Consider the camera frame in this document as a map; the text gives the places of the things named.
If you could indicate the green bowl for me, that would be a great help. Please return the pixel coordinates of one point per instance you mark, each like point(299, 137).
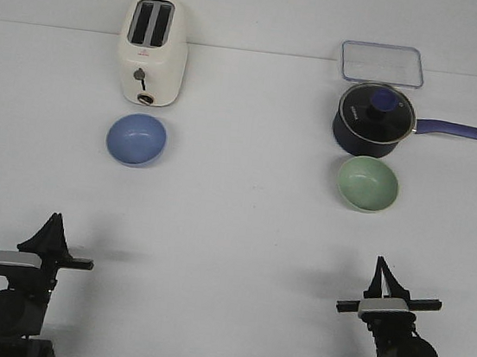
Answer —
point(367, 184)

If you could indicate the glass pot lid blue knob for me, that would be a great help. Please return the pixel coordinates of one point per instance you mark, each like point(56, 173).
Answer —
point(380, 103)

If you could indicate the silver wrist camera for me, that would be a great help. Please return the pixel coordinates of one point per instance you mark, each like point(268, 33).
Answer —
point(381, 305)
point(13, 263)

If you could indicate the dark blue saucepan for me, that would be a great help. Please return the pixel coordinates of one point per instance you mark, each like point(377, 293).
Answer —
point(371, 138)

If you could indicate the blue bowl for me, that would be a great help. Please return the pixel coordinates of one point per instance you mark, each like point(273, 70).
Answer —
point(136, 140)

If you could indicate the white two-slot toaster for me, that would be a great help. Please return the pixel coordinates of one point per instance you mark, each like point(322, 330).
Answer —
point(153, 52)

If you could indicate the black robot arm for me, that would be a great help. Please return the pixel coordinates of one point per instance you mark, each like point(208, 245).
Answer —
point(31, 272)
point(398, 337)

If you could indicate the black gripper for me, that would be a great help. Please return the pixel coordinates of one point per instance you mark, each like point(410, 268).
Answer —
point(46, 240)
point(395, 289)

